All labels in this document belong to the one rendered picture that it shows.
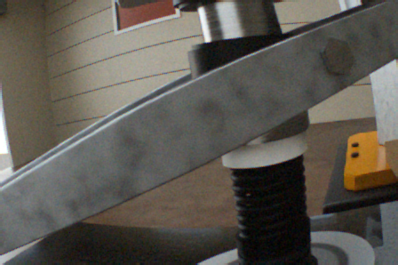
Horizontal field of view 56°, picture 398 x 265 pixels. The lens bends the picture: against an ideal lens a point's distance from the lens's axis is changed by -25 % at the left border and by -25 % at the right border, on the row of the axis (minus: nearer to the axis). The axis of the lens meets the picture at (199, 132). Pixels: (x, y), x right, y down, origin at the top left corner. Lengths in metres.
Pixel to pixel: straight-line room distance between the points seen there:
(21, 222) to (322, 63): 0.26
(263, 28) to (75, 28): 8.36
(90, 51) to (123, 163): 8.07
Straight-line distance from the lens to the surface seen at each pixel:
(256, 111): 0.30
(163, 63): 7.43
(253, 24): 0.34
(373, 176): 1.02
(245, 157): 0.34
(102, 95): 8.22
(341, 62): 0.32
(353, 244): 0.45
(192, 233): 0.66
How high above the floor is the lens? 1.08
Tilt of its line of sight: 8 degrees down
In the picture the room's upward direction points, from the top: 10 degrees counter-clockwise
